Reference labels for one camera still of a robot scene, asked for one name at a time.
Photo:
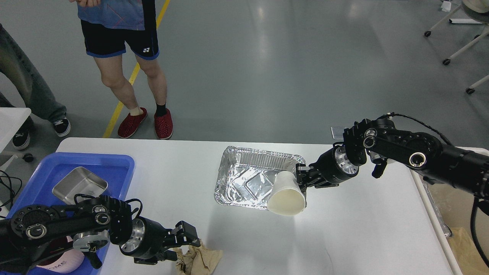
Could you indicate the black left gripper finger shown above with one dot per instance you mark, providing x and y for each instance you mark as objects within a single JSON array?
[
  {"x": 167, "y": 255},
  {"x": 184, "y": 234}
]

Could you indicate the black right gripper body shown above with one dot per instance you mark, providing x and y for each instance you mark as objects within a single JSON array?
[{"x": 331, "y": 168}]

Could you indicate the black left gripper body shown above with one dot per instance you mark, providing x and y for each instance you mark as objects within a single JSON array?
[{"x": 146, "y": 240}]

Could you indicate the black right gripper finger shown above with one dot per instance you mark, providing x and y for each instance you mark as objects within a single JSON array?
[{"x": 304, "y": 175}]

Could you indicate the white paper cup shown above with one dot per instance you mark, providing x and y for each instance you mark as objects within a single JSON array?
[{"x": 285, "y": 198}]

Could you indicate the brown paper napkin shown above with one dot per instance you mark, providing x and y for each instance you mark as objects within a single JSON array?
[{"x": 197, "y": 260}]

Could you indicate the aluminium foil tray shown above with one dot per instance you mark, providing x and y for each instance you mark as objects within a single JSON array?
[{"x": 246, "y": 176}]

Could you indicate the pink HOME mug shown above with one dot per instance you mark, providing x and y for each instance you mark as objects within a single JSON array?
[{"x": 62, "y": 263}]

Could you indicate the stainless steel rectangular tray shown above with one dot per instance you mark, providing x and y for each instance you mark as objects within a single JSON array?
[{"x": 79, "y": 181}]

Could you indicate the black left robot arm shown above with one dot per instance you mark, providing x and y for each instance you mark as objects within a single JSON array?
[{"x": 36, "y": 233}]

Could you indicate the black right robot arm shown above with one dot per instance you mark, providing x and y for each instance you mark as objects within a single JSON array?
[{"x": 432, "y": 157}]

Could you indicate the beige plastic waste bin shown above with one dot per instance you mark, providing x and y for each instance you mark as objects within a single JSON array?
[{"x": 449, "y": 212}]

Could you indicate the white rolling chair base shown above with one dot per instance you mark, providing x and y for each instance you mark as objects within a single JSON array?
[{"x": 462, "y": 28}]

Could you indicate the white side table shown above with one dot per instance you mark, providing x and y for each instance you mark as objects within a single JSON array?
[{"x": 11, "y": 120}]

